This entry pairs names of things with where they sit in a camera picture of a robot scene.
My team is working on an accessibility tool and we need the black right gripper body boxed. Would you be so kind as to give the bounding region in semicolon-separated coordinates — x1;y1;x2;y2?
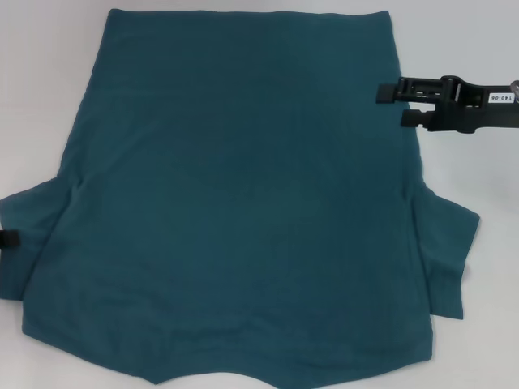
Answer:
429;75;519;135

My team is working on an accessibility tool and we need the teal blue t-shirt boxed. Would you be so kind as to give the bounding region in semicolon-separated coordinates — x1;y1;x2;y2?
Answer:
0;8;482;364

